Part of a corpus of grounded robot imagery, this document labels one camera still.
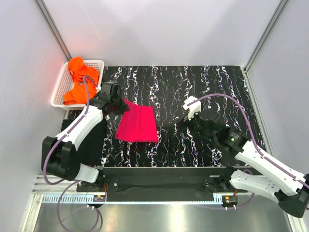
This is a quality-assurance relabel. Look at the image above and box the white plastic basket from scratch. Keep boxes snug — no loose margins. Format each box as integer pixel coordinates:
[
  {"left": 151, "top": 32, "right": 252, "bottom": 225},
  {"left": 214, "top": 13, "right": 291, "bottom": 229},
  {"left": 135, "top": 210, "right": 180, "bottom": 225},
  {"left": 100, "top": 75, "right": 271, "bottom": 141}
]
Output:
[{"left": 50, "top": 60, "right": 105, "bottom": 111}]

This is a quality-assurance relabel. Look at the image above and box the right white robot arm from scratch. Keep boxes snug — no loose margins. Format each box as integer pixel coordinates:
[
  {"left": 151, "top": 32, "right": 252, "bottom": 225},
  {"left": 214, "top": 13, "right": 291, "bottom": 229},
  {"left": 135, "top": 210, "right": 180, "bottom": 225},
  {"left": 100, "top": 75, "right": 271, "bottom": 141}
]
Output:
[{"left": 177, "top": 96, "right": 309, "bottom": 218}]

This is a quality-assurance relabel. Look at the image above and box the folded black t shirt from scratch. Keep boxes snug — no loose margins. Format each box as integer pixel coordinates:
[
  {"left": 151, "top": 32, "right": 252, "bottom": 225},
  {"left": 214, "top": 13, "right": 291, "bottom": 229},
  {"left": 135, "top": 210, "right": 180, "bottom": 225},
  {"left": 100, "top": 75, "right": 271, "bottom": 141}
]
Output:
[{"left": 76, "top": 120, "right": 107, "bottom": 166}]

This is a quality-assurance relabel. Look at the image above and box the orange t shirt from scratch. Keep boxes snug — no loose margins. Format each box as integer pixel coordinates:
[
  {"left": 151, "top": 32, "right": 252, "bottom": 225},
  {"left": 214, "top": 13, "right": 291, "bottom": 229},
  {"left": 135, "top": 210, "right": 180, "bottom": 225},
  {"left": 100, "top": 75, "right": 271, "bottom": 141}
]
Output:
[{"left": 63, "top": 57, "right": 99, "bottom": 105}]

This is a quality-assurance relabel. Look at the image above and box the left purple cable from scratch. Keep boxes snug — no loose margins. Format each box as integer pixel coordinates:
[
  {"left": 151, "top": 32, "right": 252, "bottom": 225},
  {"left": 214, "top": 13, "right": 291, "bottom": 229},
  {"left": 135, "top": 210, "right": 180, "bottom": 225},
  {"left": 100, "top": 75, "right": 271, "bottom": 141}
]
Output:
[{"left": 42, "top": 76, "right": 104, "bottom": 231}]

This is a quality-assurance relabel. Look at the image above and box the magenta pink t shirt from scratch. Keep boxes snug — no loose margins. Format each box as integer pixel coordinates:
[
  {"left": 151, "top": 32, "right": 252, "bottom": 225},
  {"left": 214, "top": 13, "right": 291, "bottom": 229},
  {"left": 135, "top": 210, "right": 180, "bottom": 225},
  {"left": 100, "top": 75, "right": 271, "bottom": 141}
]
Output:
[{"left": 115, "top": 99, "right": 158, "bottom": 143}]

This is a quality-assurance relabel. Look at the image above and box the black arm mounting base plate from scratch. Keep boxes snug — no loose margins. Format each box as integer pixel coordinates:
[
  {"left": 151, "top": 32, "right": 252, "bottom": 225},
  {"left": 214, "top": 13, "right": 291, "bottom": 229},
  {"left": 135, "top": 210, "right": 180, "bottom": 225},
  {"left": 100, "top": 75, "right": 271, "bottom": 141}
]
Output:
[{"left": 77, "top": 167, "right": 235, "bottom": 193}]

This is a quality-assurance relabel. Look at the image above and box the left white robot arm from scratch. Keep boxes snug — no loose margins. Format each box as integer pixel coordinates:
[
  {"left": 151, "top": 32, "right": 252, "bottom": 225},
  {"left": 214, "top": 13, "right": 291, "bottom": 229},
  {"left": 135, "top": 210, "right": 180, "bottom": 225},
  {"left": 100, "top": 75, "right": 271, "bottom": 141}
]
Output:
[{"left": 42, "top": 83, "right": 129, "bottom": 191}]

